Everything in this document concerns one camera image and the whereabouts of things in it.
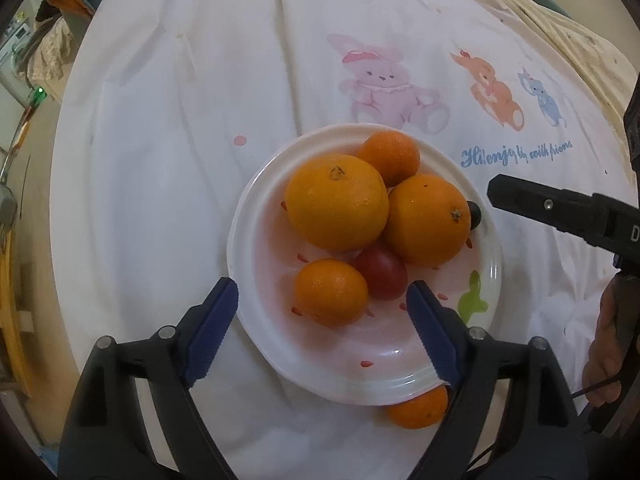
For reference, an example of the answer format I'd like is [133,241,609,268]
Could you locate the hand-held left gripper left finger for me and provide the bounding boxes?
[59,276,240,480]

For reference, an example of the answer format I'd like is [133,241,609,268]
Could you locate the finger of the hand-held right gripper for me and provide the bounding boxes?
[487,174,603,247]

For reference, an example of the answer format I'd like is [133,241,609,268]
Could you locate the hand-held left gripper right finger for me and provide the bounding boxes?
[405,280,590,480]

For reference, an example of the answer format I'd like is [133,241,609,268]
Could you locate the small tangerine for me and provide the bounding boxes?
[293,258,370,327]
[385,384,450,430]
[357,130,421,188]

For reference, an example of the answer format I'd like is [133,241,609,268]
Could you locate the pink dotted white plate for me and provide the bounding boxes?
[226,123,503,407]

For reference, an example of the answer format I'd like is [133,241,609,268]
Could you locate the red cherry tomato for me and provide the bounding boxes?
[353,245,409,302]

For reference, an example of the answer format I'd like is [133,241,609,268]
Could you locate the large orange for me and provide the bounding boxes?
[382,173,473,269]
[284,153,390,254]

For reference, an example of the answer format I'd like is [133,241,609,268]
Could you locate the person's right hand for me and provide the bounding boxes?
[581,274,632,408]

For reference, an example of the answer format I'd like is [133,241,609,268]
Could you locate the grey clothing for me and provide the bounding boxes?
[622,72,640,173]

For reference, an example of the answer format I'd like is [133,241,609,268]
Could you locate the pale yellow printed blanket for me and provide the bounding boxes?
[445,0,640,126]

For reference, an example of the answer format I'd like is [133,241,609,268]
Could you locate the white cartoon printed bedsheet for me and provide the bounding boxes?
[49,0,638,480]

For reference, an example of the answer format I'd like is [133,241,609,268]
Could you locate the yellow wooden rack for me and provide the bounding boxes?
[0,225,36,401]

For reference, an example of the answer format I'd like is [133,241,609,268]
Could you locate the floor cleaner with green light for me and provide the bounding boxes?
[0,85,48,186]

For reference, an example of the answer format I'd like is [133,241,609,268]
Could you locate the floral cloth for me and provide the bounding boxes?
[25,20,76,86]

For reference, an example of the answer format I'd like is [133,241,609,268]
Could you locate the black cable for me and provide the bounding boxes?
[462,382,623,480]

